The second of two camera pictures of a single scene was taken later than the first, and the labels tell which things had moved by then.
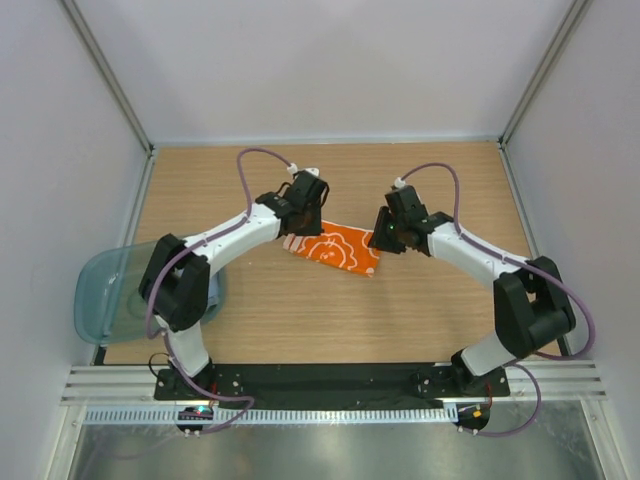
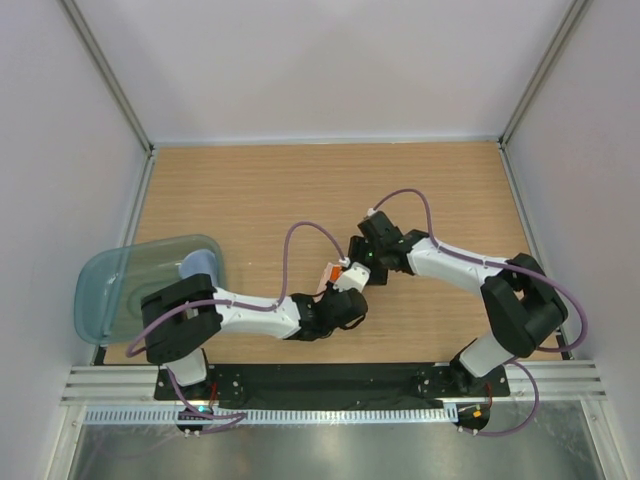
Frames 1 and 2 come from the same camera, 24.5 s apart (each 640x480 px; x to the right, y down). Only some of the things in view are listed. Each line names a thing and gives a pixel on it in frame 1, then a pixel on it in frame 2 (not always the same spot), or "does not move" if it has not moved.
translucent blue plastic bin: (109, 307) does not move
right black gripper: (379, 240) to (378, 277)
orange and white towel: (339, 245) to (331, 274)
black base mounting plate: (334, 388) does not move
